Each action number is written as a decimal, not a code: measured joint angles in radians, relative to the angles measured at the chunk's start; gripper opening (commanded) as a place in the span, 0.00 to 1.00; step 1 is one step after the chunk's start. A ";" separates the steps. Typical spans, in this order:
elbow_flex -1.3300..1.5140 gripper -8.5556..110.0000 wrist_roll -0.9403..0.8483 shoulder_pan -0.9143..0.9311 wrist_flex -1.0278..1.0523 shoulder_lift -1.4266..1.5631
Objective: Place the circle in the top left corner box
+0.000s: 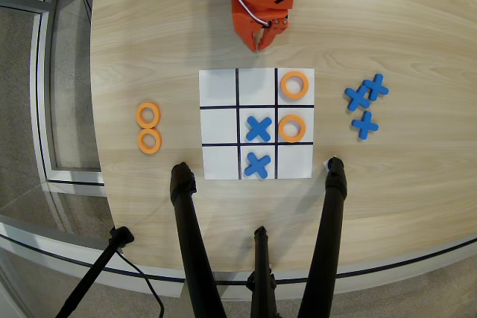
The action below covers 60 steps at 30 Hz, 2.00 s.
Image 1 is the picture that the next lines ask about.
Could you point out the thick black tripod leg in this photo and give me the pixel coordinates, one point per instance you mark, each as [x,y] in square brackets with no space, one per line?
[192,240]
[326,243]

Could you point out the short black tripod leg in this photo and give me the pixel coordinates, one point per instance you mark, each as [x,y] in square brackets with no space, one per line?
[262,277]

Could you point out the white tape piece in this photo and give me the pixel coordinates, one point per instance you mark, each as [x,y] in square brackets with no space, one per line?
[326,164]

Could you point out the white tic-tac-toe board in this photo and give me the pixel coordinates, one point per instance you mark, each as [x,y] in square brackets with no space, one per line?
[220,89]

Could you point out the blue foam cross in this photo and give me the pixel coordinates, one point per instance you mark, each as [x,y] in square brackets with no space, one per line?
[257,165]
[357,99]
[259,129]
[365,124]
[378,86]

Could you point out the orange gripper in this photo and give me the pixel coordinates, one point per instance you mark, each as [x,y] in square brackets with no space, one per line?
[244,24]

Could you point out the grey metal floor frame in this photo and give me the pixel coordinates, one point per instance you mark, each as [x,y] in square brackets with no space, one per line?
[39,109]

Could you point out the thin black stand leg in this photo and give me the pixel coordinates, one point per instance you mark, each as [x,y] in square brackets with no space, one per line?
[93,271]

